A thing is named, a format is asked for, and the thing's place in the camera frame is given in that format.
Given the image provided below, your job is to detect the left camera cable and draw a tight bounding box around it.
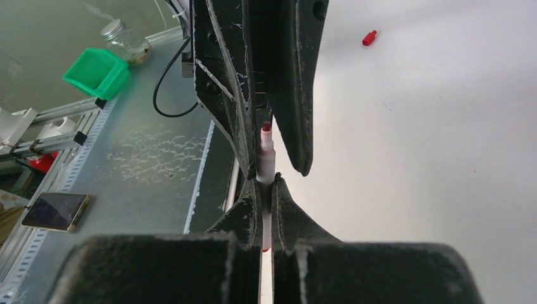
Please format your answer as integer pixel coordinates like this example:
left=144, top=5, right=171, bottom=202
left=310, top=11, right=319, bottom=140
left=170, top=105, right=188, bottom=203
left=151, top=0, right=200, bottom=118

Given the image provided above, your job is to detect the white red marker pen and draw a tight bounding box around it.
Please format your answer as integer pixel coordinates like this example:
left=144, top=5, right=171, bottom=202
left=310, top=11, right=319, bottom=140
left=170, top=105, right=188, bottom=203
left=256, top=122, right=276, bottom=253

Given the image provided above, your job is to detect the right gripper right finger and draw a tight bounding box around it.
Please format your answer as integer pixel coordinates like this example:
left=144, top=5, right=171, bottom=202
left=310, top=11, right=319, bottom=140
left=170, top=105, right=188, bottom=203
left=272, top=174, right=483, bottom=303

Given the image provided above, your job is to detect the smartphone on table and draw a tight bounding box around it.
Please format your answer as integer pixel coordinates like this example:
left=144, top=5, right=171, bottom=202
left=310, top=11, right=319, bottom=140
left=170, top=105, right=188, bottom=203
left=22, top=193, right=92, bottom=232

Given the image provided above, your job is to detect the green plastic bin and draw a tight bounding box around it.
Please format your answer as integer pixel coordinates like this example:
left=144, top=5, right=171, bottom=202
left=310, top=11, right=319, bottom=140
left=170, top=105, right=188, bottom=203
left=62, top=48, right=130, bottom=100

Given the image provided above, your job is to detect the glass jar metal lid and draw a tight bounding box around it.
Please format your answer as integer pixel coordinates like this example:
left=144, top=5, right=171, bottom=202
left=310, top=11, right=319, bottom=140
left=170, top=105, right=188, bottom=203
left=100, top=19, right=153, bottom=66

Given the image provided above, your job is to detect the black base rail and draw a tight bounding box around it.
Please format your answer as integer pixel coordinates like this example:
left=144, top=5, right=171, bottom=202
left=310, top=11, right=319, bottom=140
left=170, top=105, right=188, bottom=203
left=183, top=123, right=244, bottom=234

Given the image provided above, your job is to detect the red pen cap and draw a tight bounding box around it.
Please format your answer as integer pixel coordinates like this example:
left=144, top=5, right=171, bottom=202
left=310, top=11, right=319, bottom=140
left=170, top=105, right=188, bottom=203
left=362, top=30, right=377, bottom=46

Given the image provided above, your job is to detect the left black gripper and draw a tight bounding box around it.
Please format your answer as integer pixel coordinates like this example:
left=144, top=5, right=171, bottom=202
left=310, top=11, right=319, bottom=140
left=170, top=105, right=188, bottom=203
left=191, top=1, right=329, bottom=179

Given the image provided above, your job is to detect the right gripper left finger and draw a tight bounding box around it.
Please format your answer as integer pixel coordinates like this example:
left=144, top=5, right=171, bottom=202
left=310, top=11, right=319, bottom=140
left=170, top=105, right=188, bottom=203
left=46, top=180, right=262, bottom=303

